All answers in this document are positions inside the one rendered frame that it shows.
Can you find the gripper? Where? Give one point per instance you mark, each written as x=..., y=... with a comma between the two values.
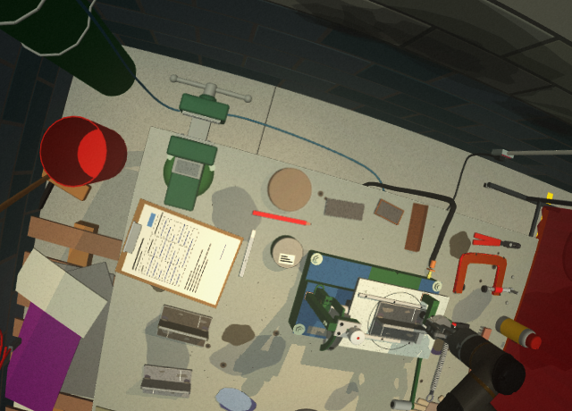
x=452, y=331

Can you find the grey steel T coupon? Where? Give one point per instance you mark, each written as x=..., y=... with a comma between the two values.
x=166, y=379
x=184, y=325
x=395, y=321

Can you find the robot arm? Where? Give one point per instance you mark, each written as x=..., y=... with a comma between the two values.
x=482, y=375

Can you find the green end block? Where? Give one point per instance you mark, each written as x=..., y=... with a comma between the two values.
x=431, y=304

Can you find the white positioner table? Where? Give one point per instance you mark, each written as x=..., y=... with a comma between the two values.
x=397, y=348

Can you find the small pink block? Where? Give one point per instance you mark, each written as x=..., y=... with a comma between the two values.
x=485, y=332

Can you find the red C clamp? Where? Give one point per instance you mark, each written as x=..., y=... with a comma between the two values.
x=480, y=261

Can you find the brown wooden block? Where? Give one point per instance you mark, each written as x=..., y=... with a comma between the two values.
x=416, y=227

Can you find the green toggle clamp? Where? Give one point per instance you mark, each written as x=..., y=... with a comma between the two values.
x=328, y=310

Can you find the blue green positioner base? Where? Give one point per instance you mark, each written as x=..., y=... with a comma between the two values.
x=330, y=272

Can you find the brown framed grey block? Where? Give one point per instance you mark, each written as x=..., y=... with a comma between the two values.
x=389, y=212

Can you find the grey coil spring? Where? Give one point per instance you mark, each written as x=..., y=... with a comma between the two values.
x=440, y=366

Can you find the green rod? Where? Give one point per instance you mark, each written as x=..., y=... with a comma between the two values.
x=417, y=382

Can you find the yellow spray can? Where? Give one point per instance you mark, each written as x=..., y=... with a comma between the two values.
x=514, y=328

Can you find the grey socket cylinder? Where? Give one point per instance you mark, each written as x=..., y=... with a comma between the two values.
x=401, y=404

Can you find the red pliers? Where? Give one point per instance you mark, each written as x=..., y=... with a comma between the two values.
x=491, y=240

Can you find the grey tin with label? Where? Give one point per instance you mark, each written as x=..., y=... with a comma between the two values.
x=287, y=252

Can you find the yellow tag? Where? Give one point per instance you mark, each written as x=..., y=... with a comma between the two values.
x=550, y=196

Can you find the red pencil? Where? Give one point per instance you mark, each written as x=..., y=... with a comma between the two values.
x=281, y=217

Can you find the tan round disc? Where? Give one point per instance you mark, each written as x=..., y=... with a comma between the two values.
x=289, y=189

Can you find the white ruler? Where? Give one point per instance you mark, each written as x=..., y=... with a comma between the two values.
x=247, y=254

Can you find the grey bar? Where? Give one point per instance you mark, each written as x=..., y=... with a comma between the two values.
x=536, y=153

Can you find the blue grey disc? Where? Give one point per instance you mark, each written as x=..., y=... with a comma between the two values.
x=234, y=401

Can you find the brown clipboard with paper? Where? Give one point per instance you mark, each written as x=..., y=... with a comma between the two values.
x=183, y=254

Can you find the green bench vise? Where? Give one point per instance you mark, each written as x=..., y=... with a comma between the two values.
x=190, y=174

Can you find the grey cardboard box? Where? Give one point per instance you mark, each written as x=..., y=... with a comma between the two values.
x=58, y=290

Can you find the brown wooden plank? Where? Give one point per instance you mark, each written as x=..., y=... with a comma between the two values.
x=67, y=237

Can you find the red bucket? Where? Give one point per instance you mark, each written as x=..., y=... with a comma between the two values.
x=89, y=152

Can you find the purple box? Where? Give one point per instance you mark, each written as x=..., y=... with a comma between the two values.
x=42, y=357

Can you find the green gas cylinder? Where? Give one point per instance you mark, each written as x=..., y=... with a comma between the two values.
x=67, y=27

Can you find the grey plunger bracket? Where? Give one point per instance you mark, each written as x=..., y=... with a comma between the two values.
x=339, y=332

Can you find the black metal frame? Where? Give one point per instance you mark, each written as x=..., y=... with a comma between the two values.
x=536, y=201

